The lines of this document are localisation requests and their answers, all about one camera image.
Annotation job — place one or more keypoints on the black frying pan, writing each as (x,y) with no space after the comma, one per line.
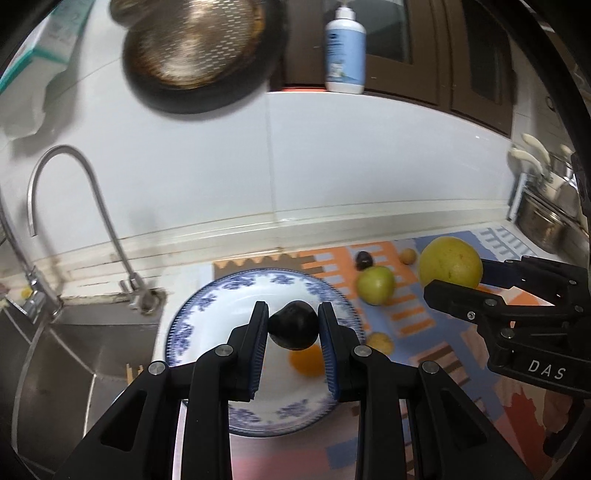
(194,50)

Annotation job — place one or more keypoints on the white plastic bag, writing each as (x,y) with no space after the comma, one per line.
(32,106)

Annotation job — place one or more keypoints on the white pump bottle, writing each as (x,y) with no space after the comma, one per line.
(345,50)

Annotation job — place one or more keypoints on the stainless steel sink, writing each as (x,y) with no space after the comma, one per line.
(69,369)

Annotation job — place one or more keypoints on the colourful patterned mat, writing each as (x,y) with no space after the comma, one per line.
(466,369)

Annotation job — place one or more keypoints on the green apple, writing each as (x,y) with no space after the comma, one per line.
(376,286)

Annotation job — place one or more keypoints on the small orange fruit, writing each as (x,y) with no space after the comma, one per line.
(308,362)

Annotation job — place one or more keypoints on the small yellow fruit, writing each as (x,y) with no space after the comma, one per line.
(407,255)
(381,344)

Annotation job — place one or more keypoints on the steel tap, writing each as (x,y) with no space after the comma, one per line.
(27,286)

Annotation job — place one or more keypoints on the small dark plum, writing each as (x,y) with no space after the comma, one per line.
(363,261)

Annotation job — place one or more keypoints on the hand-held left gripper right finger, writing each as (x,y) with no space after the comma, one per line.
(330,360)

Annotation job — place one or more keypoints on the large yellow pomelo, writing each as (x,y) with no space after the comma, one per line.
(450,262)

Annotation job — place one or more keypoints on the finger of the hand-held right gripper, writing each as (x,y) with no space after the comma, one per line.
(455,300)
(517,273)

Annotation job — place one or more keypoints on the steel pot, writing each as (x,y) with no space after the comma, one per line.
(545,217)

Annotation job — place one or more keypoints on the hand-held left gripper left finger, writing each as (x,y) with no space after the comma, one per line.
(258,355)

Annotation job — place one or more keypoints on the curved steel faucet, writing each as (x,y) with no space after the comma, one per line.
(99,207)

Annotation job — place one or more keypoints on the teal and white box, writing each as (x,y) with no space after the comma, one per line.
(44,37)

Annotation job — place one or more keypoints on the blue and white plate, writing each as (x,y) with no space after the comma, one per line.
(217,304)

